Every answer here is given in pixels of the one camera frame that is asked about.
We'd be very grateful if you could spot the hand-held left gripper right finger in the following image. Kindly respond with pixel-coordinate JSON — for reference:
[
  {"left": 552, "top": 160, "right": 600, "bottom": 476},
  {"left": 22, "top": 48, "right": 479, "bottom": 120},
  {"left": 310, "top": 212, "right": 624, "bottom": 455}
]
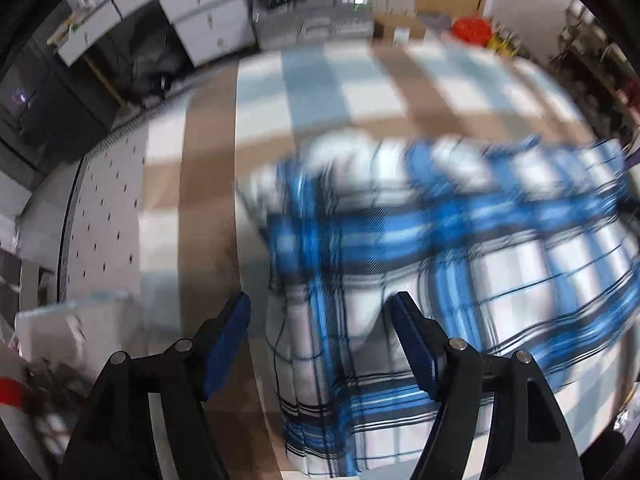
[{"left": 389, "top": 291, "right": 587, "bottom": 480}]

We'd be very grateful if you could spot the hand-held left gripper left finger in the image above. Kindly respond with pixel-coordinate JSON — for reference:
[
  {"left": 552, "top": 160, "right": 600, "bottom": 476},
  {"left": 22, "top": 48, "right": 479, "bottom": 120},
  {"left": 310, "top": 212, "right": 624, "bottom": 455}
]
[{"left": 60, "top": 291, "right": 252, "bottom": 480}]

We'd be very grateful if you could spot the blue white plaid shirt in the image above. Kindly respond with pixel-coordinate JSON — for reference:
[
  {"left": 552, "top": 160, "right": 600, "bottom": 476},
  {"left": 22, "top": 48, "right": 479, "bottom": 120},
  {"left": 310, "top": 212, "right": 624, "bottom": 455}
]
[{"left": 234, "top": 131, "right": 637, "bottom": 479}]

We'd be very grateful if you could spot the white quilted mattress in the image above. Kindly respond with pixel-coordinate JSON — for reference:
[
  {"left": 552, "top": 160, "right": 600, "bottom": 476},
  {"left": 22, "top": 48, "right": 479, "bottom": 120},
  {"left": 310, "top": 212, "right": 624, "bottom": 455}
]
[{"left": 54, "top": 109, "right": 152, "bottom": 313}]

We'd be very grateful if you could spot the red white cloth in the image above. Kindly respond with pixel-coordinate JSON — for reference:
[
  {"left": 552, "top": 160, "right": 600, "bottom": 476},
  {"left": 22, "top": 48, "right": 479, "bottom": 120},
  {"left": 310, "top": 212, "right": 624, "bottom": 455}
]
[{"left": 0, "top": 376, "right": 24, "bottom": 407}]

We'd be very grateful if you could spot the checkered bed blanket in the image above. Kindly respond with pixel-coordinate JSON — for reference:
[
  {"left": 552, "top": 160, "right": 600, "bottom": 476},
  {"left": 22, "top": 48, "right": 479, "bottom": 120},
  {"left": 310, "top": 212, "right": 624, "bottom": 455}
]
[{"left": 134, "top": 39, "right": 617, "bottom": 480}]

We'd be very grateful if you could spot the flat cardboard box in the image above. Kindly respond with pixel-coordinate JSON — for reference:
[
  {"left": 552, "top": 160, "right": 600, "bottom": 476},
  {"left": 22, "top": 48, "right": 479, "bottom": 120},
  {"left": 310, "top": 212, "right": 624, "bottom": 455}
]
[{"left": 372, "top": 12, "right": 427, "bottom": 44}]

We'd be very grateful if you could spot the orange plastic bag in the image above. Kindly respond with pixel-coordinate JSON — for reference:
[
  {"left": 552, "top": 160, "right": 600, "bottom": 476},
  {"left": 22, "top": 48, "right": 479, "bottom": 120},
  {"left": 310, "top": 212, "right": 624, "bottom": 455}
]
[{"left": 451, "top": 16, "right": 492, "bottom": 46}]

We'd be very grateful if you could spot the silver hard suitcase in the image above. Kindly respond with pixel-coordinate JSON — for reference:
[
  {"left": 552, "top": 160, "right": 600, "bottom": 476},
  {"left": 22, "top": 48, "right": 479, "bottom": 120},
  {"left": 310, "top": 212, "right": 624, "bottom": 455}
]
[{"left": 252, "top": 0, "right": 374, "bottom": 52}]

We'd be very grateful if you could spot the white desk with drawers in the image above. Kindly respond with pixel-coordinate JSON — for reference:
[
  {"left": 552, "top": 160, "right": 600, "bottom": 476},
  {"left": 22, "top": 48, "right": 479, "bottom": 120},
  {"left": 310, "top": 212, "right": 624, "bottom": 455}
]
[{"left": 47, "top": 0, "right": 257, "bottom": 69}]

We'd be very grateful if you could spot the wooden shoe rack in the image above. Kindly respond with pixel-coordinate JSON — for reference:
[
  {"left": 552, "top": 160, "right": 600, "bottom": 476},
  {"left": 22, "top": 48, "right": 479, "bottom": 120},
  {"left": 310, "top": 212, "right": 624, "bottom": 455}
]
[{"left": 549, "top": 0, "right": 640, "bottom": 128}]

